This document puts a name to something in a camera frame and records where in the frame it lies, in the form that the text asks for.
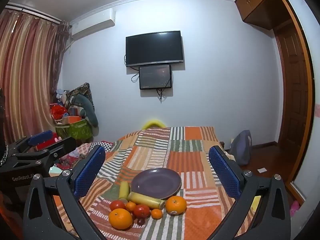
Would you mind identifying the black white checkered cloth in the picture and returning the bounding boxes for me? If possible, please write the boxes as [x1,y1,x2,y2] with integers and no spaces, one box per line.
[91,141,114,152]

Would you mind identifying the wooden overhead cabinet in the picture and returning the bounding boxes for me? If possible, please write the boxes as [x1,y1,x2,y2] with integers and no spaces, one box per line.
[234,0,288,30]

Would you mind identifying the orange box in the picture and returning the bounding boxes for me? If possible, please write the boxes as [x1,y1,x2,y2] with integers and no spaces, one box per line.
[62,116,82,124]

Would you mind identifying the brown wooden door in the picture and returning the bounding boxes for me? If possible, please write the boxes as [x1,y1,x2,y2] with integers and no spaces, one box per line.
[274,24,309,150]

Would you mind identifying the floral cloth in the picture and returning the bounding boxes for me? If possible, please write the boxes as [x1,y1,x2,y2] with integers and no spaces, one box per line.
[61,142,95,170]

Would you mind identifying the yellow-green sugarcane piece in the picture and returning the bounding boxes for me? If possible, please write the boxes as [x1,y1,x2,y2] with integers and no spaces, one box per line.
[128,191,165,209]
[119,181,130,201]

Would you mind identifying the striped patchwork blanket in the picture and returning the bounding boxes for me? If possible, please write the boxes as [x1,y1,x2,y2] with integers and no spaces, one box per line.
[52,126,260,240]

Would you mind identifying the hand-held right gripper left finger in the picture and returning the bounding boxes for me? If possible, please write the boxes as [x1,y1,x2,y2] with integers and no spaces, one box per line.
[22,145,110,240]

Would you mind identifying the red bag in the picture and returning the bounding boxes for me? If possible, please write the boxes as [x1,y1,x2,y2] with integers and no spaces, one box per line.
[51,104,68,120]

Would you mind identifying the small black monitor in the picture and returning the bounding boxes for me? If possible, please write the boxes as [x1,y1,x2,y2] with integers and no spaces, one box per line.
[139,64,172,90]

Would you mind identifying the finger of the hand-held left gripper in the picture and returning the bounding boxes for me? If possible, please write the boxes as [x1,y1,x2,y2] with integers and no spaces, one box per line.
[9,130,54,155]
[15,137,77,170]

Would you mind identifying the pale teal box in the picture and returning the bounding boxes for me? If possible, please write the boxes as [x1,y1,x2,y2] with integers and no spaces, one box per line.
[49,165,63,178]

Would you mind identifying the large plain orange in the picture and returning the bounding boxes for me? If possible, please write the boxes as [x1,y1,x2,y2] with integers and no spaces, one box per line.
[108,208,133,230]

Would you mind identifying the large orange with sticker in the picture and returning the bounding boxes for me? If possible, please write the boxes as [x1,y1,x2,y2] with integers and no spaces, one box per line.
[165,196,187,216]

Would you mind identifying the green storage box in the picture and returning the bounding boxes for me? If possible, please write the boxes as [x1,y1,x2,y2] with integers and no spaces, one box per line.
[55,119,93,143]

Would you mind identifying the white air conditioner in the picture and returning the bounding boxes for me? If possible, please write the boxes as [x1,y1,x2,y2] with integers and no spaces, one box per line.
[69,8,116,35]

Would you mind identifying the purple plate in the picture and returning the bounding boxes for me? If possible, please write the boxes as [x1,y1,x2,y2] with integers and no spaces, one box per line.
[131,168,182,200]

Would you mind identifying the striped red curtain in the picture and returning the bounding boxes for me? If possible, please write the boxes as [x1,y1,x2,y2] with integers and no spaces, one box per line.
[0,4,70,145]

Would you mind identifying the patterned cushion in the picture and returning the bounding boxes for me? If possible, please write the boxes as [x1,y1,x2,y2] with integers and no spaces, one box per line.
[67,82,94,105]

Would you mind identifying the red tomato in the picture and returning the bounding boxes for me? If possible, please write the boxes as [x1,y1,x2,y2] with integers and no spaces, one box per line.
[110,200,126,212]
[134,204,150,218]

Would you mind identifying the grey bag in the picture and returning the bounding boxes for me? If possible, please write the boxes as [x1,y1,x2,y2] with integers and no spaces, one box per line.
[229,130,252,166]

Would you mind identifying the wall-mounted black television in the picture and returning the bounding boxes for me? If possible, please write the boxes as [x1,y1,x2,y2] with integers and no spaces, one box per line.
[125,31,185,67]

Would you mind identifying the pink slipper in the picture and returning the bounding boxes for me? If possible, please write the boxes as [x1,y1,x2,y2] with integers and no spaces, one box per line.
[290,200,300,217]

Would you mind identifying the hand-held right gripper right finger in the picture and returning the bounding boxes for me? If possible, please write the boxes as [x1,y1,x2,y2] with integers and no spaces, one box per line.
[208,145,292,240]

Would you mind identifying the yellow foam tube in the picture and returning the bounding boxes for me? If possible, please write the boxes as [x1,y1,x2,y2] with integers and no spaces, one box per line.
[141,120,166,130]

